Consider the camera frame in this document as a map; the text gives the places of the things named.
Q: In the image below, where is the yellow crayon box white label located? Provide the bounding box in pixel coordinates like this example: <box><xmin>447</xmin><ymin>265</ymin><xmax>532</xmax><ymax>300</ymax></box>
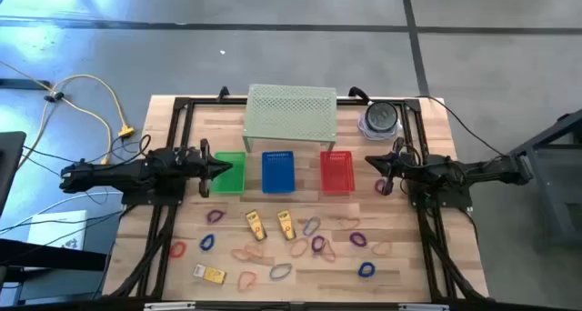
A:
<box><xmin>192</xmin><ymin>263</ymin><xmax>227</xmax><ymax>286</ymax></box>

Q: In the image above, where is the silver metal bracket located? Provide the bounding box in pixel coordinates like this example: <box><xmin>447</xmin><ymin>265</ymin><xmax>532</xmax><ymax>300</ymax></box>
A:
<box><xmin>397</xmin><ymin>303</ymin><xmax>450</xmax><ymax>311</ymax></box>
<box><xmin>143</xmin><ymin>301</ymin><xmax>196</xmax><ymax>311</ymax></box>

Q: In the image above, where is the red plastic basket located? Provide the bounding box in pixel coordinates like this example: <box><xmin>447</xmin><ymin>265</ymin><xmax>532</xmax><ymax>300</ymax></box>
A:
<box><xmin>319</xmin><ymin>150</ymin><xmax>356</xmax><ymax>195</ymax></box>

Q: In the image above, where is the dark grey metal table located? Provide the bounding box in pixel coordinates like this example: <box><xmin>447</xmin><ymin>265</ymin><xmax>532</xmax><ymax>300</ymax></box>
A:
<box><xmin>502</xmin><ymin>108</ymin><xmax>582</xmax><ymax>251</ymax></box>

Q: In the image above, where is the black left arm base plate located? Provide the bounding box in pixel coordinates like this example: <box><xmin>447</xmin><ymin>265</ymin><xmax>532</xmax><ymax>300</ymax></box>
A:
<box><xmin>121</xmin><ymin>183</ymin><xmax>186</xmax><ymax>206</ymax></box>

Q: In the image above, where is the black crossbeam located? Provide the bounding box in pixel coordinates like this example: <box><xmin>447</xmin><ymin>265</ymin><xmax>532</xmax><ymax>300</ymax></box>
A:
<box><xmin>0</xmin><ymin>296</ymin><xmax>582</xmax><ymax>311</ymax></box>

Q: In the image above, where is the white cardboard box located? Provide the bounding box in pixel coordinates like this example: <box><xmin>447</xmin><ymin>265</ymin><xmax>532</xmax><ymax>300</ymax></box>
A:
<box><xmin>26</xmin><ymin>209</ymin><xmax>88</xmax><ymax>251</ymax></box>

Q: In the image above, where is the black floor bar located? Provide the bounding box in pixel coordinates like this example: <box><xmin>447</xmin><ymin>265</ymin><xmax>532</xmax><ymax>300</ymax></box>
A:
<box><xmin>0</xmin><ymin>78</ymin><xmax>55</xmax><ymax>91</ymax></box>

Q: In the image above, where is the black flat panel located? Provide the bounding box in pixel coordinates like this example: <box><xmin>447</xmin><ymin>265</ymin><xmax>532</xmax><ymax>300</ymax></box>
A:
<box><xmin>0</xmin><ymin>131</ymin><xmax>27</xmax><ymax>215</ymax></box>

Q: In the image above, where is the long black cable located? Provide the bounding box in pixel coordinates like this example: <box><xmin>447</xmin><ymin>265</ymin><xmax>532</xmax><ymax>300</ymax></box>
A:
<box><xmin>416</xmin><ymin>95</ymin><xmax>508</xmax><ymax>157</ymax></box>

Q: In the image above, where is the crumpled white plastic bag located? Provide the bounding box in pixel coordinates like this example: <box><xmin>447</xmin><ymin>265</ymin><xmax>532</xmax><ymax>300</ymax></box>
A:
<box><xmin>356</xmin><ymin>110</ymin><xmax>405</xmax><ymax>142</ymax></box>

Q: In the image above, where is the green plastic basket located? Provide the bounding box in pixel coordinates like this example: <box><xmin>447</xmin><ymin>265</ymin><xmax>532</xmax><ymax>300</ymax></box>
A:
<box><xmin>211</xmin><ymin>151</ymin><xmax>247</xmax><ymax>195</ymax></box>

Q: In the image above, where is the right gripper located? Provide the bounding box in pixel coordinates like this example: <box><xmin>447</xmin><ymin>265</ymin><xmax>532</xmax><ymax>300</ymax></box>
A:
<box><xmin>365</xmin><ymin>136</ymin><xmax>410</xmax><ymax>196</ymax></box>

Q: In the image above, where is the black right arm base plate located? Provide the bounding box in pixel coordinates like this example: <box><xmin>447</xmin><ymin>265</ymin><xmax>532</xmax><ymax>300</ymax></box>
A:
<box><xmin>407</xmin><ymin>183</ymin><xmax>474</xmax><ymax>210</ymax></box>

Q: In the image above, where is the green perforated metal shelf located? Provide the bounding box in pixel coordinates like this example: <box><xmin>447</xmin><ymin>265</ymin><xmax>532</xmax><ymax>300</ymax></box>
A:
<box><xmin>241</xmin><ymin>84</ymin><xmax>338</xmax><ymax>153</ymax></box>

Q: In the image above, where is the black cable bundle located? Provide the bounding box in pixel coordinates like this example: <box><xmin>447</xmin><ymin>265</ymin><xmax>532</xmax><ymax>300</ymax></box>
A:
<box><xmin>108</xmin><ymin>205</ymin><xmax>178</xmax><ymax>299</ymax></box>
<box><xmin>416</xmin><ymin>206</ymin><xmax>490</xmax><ymax>301</ymax></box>

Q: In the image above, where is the blue plastic basket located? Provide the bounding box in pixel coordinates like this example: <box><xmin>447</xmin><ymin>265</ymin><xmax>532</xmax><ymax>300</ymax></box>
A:
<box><xmin>261</xmin><ymin>150</ymin><xmax>296</xmax><ymax>195</ymax></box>

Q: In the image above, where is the red coil wristband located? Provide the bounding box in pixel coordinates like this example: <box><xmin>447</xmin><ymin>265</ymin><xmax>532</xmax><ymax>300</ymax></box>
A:
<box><xmin>168</xmin><ymin>240</ymin><xmax>188</xmax><ymax>259</ymax></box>

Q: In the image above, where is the black desk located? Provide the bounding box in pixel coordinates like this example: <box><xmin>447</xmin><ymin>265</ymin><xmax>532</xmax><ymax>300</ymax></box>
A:
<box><xmin>0</xmin><ymin>237</ymin><xmax>108</xmax><ymax>272</ymax></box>

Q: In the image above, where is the white floor cable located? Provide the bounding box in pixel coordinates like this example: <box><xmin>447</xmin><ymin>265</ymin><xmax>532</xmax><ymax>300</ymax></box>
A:
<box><xmin>0</xmin><ymin>190</ymin><xmax>124</xmax><ymax>236</ymax></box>

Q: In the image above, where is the thin black floor cable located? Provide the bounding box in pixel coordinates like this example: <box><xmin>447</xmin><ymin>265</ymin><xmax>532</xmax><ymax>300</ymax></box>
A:
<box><xmin>22</xmin><ymin>133</ymin><xmax>154</xmax><ymax>203</ymax></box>

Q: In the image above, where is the yellow floor cable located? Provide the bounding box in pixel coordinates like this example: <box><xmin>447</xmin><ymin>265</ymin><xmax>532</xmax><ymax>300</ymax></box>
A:
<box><xmin>0</xmin><ymin>59</ymin><xmax>135</xmax><ymax>166</ymax></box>

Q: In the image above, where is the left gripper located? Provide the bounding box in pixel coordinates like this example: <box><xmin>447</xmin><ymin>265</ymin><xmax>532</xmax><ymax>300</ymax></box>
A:
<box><xmin>184</xmin><ymin>139</ymin><xmax>234</xmax><ymax>198</ymax></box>

